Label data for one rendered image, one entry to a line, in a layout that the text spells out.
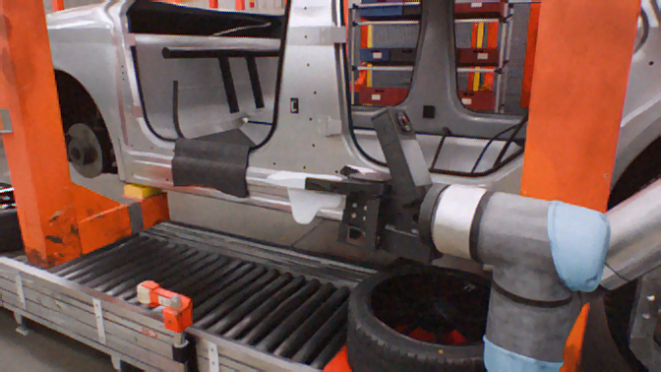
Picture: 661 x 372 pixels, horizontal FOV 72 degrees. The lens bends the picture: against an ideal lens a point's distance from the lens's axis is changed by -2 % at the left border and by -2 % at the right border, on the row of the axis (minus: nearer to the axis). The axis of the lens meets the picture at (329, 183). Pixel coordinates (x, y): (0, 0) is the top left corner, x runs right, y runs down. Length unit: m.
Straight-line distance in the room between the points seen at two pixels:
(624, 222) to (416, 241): 0.22
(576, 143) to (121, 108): 2.04
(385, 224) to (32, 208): 1.83
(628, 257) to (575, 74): 0.49
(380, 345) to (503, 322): 1.09
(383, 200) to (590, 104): 0.57
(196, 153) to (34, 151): 0.63
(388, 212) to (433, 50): 2.87
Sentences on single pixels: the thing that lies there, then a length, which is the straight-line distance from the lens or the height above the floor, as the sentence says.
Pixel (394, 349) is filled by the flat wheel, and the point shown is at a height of 0.50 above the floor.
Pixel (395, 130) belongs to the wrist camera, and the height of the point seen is 1.31.
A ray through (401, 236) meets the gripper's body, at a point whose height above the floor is 1.19.
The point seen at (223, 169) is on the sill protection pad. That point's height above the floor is 0.90.
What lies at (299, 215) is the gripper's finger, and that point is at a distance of 0.54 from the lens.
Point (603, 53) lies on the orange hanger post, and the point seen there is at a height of 1.39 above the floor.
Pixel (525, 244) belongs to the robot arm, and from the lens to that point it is 0.45.
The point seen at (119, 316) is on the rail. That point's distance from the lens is 2.16.
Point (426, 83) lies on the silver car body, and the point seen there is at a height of 1.18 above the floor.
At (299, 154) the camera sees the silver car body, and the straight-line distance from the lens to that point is 1.84.
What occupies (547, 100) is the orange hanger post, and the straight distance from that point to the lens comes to 0.99.
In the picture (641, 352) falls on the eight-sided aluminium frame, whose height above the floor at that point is 0.74.
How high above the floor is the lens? 1.39
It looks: 16 degrees down
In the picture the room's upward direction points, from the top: straight up
